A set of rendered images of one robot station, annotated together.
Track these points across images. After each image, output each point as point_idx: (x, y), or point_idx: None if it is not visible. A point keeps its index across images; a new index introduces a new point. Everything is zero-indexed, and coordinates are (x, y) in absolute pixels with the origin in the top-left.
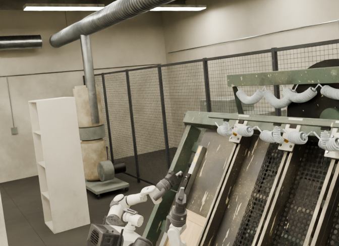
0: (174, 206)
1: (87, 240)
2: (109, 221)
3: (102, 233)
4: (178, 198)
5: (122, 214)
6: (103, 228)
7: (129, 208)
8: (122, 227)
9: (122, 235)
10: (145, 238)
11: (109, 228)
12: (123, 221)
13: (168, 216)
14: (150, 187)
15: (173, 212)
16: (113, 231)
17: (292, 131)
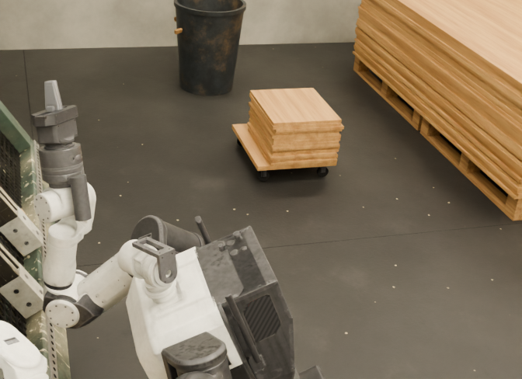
0: (68, 137)
1: (292, 318)
2: (212, 342)
3: (251, 227)
4: (62, 109)
5: (175, 265)
6: (243, 264)
7: (151, 251)
8: (175, 325)
9: (196, 246)
10: (149, 216)
11: (225, 273)
12: (175, 279)
13: (79, 177)
14: (0, 332)
15: (77, 144)
16: (219, 245)
17: None
